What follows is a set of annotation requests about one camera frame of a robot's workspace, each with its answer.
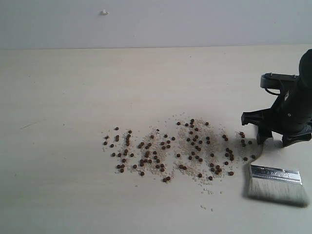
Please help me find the wide white-bristle paint brush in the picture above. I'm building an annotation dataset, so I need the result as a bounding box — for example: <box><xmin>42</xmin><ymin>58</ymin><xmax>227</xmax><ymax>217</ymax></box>
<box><xmin>247</xmin><ymin>136</ymin><xmax>310</xmax><ymax>206</ymax></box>

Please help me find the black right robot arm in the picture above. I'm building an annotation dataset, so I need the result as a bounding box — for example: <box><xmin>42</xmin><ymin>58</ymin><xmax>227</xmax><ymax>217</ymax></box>
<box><xmin>241</xmin><ymin>50</ymin><xmax>312</xmax><ymax>147</ymax></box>

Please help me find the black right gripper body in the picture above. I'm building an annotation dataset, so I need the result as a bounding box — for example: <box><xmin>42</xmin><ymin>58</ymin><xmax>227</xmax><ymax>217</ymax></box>
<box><xmin>260</xmin><ymin>73</ymin><xmax>312</xmax><ymax>133</ymax></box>

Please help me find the scattered brown pellets and rice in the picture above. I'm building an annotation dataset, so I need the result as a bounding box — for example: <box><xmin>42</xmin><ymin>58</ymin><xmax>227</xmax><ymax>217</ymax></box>
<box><xmin>101</xmin><ymin>112</ymin><xmax>256</xmax><ymax>212</ymax></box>

